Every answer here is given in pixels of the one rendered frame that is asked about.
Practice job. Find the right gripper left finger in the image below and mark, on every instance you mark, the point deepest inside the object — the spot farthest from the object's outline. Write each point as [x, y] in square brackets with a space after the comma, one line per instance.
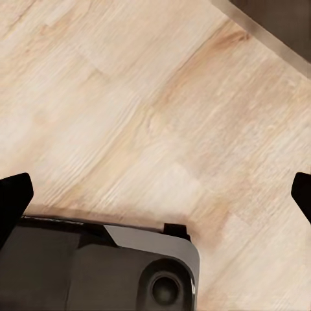
[16, 193]

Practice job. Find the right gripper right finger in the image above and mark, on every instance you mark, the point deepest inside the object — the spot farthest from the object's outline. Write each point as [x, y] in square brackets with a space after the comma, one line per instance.
[301, 193]

